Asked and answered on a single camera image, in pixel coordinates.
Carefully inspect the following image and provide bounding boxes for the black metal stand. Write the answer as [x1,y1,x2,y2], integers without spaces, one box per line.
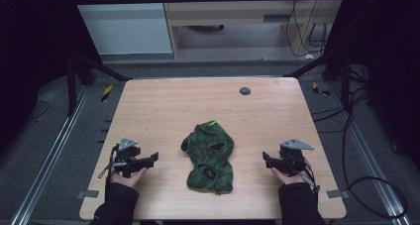
[284,48,354,111]
[64,48,134,118]

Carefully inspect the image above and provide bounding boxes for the thin black floor cable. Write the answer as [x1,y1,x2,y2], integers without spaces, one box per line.
[27,99,51,122]

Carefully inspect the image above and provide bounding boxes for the yellow black striped floor tape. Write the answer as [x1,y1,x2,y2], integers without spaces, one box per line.
[100,84,114,103]
[311,81,331,97]

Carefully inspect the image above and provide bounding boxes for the long black looped floor cable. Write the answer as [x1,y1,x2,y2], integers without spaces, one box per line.
[311,84,409,220]

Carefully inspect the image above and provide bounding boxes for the left hand-held gripper cable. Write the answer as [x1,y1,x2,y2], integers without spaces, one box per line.
[97,145,120,194]

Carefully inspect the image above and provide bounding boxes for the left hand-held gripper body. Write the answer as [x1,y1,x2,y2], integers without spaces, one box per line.
[112,137,149,178]

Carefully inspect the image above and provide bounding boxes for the aluminium floor rail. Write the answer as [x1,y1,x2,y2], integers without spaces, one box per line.
[9,85,91,225]
[329,81,412,225]

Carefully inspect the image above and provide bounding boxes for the black curtain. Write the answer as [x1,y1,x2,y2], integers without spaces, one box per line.
[322,0,420,171]
[0,0,102,154]

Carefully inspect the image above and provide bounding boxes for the light wooden desk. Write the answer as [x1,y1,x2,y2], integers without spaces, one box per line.
[160,0,349,59]

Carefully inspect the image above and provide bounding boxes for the person's left hand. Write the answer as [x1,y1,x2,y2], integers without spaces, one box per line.
[109,166,149,189]

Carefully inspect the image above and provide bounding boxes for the hand-held gripper cable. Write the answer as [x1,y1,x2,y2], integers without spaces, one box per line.
[296,159,322,195]
[97,145,120,194]

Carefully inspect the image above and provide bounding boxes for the white cabinet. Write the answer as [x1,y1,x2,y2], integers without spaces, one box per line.
[67,0,173,56]

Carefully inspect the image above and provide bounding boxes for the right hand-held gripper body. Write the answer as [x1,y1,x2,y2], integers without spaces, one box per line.
[276,138,315,177]

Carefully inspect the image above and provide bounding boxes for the right hand-held gripper cable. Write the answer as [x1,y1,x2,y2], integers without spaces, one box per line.
[296,159,322,195]

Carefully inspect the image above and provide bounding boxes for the grey tape strip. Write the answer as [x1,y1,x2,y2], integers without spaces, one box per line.
[326,188,351,200]
[75,188,100,200]

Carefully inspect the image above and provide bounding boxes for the person's right hand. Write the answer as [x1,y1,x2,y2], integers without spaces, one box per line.
[270,159,312,186]

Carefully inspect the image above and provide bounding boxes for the crumpled dark green garment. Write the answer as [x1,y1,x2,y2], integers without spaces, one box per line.
[180,120,236,196]

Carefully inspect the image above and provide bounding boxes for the black hanging desk cables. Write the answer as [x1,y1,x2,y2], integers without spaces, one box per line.
[284,0,329,58]

